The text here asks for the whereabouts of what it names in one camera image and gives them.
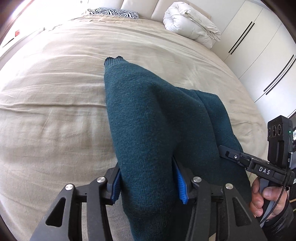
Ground dark teal knit sweater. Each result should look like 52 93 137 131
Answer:
104 57 251 240

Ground black jacket sleeve forearm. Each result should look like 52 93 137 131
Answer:
262 199 294 240

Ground person's right hand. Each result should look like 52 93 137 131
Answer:
249 178 288 219

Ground beige bed sheet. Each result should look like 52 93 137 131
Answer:
1 15 268 240

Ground white rolled duvet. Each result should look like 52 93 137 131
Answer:
163 1 221 49

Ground white padded headboard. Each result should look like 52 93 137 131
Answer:
87 0 212 20

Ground zebra print pillow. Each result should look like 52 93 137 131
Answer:
88 7 139 19

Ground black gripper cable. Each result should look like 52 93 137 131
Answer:
259 171 296 224

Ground white wardrobe with black handles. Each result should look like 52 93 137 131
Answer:
212 1 295 121

